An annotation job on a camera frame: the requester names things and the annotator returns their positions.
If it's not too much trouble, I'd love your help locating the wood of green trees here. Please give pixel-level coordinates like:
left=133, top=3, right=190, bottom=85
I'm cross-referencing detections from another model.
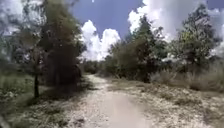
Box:
left=79, top=3, right=224, bottom=84

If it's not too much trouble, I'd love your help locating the pale gravel dirt path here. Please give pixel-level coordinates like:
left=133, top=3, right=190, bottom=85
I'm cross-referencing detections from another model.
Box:
left=63, top=73, right=154, bottom=128

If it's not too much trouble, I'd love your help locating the tall dark conifer tree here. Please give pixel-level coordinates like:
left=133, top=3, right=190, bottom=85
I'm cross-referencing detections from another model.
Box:
left=39, top=0, right=88, bottom=89

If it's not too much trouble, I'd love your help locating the dry grass verge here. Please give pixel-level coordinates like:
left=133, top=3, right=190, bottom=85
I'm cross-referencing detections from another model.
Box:
left=106, top=68, right=224, bottom=128
left=0, top=71, right=98, bottom=128

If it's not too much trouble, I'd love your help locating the thin-trunked tree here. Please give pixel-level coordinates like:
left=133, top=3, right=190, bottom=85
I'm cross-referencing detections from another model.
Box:
left=9, top=0, right=48, bottom=99

